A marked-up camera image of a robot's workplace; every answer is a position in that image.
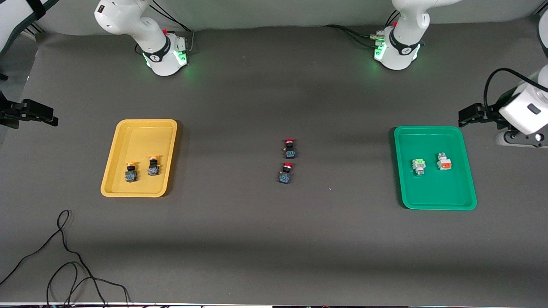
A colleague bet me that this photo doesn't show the black left base cables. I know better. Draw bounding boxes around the black left base cables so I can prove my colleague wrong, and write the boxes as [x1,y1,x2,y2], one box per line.
[323,11,401,48]

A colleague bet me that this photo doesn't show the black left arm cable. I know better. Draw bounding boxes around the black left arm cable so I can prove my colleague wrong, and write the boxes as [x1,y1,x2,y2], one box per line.
[483,68,541,113]

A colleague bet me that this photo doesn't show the green plastic tray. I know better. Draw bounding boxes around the green plastic tray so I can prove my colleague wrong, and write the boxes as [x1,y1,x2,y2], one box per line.
[394,125,478,211]

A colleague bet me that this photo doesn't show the yellow plastic tray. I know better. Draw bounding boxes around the yellow plastic tray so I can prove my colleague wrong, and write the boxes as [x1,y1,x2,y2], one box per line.
[101,119,178,198]

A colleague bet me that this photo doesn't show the black loose cable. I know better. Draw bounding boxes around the black loose cable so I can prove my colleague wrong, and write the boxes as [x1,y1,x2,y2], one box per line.
[0,210,131,308]

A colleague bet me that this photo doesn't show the black right base cables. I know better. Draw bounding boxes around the black right base cables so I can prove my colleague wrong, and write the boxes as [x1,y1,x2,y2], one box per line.
[150,0,196,54]

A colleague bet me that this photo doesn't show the black base cables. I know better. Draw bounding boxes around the black base cables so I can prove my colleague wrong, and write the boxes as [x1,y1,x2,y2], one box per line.
[150,0,196,54]
[323,11,401,48]

